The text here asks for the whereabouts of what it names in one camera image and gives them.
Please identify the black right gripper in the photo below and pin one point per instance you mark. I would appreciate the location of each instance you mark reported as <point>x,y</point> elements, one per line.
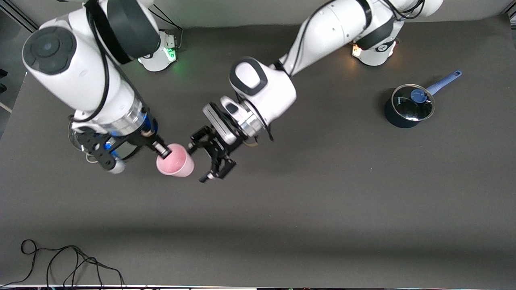
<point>142,141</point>

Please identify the dark grey table mat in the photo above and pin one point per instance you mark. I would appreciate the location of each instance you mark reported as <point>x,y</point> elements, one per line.
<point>282,209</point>

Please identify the dark blue saucepan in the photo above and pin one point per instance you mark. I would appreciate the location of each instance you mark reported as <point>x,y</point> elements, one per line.
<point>397,121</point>

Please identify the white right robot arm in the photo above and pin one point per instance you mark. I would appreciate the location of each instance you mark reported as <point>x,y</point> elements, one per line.
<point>80,80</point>

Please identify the pink plastic cup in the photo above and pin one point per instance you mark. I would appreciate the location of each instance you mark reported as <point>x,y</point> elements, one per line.
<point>179,163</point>

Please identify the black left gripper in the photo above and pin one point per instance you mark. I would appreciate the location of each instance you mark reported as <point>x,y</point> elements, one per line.
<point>215,148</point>

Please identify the glass lid with blue knob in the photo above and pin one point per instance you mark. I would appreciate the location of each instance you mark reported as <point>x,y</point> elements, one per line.
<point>407,109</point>

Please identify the black metal frame rail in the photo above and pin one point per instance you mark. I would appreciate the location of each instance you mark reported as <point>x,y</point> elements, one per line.
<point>20,18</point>

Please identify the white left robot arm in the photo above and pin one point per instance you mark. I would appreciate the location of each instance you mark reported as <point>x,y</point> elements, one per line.
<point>334,32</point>

